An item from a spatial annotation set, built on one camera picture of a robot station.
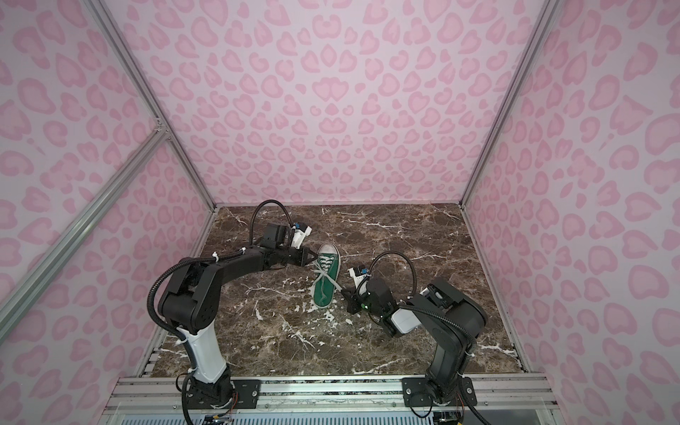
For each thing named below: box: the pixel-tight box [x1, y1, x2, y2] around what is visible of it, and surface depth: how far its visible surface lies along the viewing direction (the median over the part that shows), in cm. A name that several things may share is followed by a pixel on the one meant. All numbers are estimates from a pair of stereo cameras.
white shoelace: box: [310, 255, 343, 302], surface depth 96 cm
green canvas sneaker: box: [313, 243, 341, 310], surface depth 94 cm
